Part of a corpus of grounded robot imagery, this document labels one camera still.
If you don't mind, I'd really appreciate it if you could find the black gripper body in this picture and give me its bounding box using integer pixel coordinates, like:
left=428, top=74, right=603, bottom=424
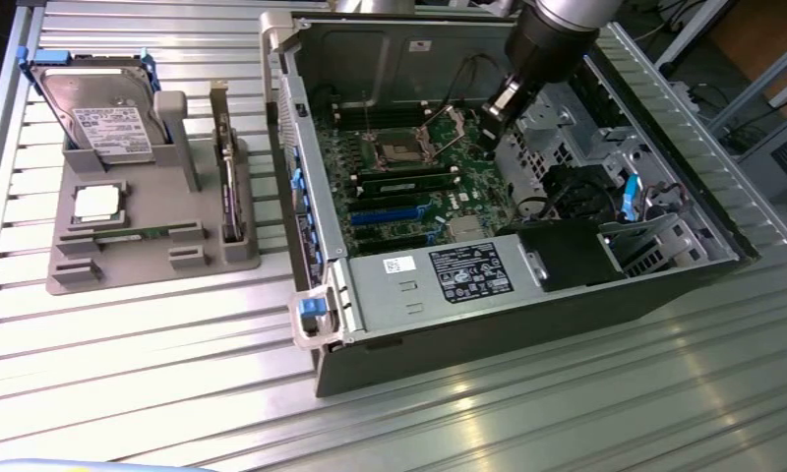
left=503, top=3, right=597, bottom=94

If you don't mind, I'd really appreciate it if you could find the black RAM slot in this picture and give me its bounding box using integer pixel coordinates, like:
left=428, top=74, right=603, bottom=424
left=354, top=165, right=462, bottom=183
left=332, top=101, right=430, bottom=130

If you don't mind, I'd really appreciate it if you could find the installed green RAM stick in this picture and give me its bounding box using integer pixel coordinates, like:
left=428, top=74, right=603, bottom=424
left=358, top=177, right=459, bottom=196

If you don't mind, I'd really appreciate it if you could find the metal disk bay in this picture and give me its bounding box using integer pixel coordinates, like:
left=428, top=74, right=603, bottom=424
left=506, top=90, right=651, bottom=207

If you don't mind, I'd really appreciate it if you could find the metal socket cover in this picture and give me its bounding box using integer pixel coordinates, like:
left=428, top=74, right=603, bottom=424
left=418, top=103, right=468, bottom=149

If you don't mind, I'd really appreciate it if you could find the CPU socket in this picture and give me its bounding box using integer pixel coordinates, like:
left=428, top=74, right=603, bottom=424
left=364, top=128, right=430, bottom=172

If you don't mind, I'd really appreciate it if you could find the green motherboard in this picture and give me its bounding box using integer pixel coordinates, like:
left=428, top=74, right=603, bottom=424
left=314, top=97, right=520, bottom=258

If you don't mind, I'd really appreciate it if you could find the thin metal locking lever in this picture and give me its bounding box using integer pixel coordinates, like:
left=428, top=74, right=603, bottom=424
left=362, top=92, right=378, bottom=145

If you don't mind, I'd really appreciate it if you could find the silver chipset heat sink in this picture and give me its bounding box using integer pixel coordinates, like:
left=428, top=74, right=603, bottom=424
left=446, top=214, right=492, bottom=243

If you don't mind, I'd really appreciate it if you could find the black expansion slot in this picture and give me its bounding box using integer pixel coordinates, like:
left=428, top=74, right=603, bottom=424
left=354, top=230, right=435, bottom=253
left=350, top=193, right=430, bottom=211

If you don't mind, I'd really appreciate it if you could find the blue expansion slot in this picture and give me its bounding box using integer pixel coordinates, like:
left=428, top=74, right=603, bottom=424
left=347, top=202, right=435, bottom=226

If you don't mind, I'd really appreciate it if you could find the black plastic shroud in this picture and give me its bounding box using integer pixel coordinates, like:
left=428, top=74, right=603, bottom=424
left=514, top=219, right=626, bottom=295

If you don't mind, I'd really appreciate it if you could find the wooden desk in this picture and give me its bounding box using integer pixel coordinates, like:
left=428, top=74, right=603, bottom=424
left=655, top=0, right=787, bottom=107

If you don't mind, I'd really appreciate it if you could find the grey computer box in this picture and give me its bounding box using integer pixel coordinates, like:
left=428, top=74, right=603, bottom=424
left=737, top=114, right=787, bottom=204

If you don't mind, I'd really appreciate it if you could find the grey power supply unit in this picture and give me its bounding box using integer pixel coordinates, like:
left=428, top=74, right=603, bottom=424
left=338, top=231, right=626, bottom=334

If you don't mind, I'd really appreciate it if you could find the graphics card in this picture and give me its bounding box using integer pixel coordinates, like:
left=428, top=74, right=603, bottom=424
left=207, top=80, right=248, bottom=245

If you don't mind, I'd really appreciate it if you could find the open black PC case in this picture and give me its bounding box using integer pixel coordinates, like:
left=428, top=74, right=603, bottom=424
left=260, top=9, right=762, bottom=398

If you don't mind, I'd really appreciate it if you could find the blue case latch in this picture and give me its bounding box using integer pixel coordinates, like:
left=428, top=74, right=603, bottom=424
left=296, top=296, right=324, bottom=336

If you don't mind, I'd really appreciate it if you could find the blue disk carrier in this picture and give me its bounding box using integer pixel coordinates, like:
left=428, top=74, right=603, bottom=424
left=14, top=45, right=164, bottom=154

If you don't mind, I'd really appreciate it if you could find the silver hard disk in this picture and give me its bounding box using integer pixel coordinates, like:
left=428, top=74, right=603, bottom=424
left=31, top=61, right=172, bottom=164

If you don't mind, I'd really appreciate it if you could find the grey parts rack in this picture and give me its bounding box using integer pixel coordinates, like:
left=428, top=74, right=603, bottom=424
left=44, top=89, right=264, bottom=296

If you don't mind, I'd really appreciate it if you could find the silver CPU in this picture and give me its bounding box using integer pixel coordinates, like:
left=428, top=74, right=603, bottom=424
left=69, top=185, right=127, bottom=221

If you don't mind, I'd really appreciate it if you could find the blue and yellow object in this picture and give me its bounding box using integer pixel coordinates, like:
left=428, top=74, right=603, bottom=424
left=0, top=456, right=111, bottom=472

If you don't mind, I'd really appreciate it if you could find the black wire bundle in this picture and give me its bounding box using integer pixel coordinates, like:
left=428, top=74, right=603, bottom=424
left=515, top=164, right=631, bottom=225

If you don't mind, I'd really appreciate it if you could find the blue flat wire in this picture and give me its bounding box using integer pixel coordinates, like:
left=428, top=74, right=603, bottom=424
left=618, top=171, right=643, bottom=223

